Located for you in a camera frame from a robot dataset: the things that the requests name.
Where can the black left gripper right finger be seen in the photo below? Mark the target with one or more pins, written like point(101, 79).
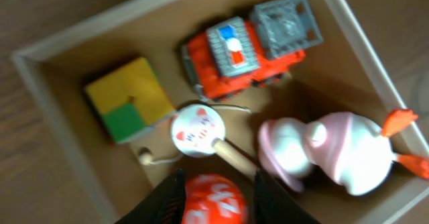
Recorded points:
point(273, 205)

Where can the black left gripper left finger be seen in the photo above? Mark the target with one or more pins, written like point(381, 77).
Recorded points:
point(164, 205)

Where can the red polyhedral die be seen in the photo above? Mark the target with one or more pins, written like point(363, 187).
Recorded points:
point(214, 199)

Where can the small white rattle drum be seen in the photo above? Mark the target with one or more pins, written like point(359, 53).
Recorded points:
point(198, 131)

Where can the white duck toy pink hat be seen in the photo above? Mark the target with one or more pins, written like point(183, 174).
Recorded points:
point(352, 150)

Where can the colourful puzzle cube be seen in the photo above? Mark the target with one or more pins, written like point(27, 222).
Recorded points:
point(130, 100)

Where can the red toy truck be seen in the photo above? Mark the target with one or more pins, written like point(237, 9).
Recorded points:
point(239, 53)

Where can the white cardboard box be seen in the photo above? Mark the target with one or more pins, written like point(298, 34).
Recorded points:
point(342, 74)

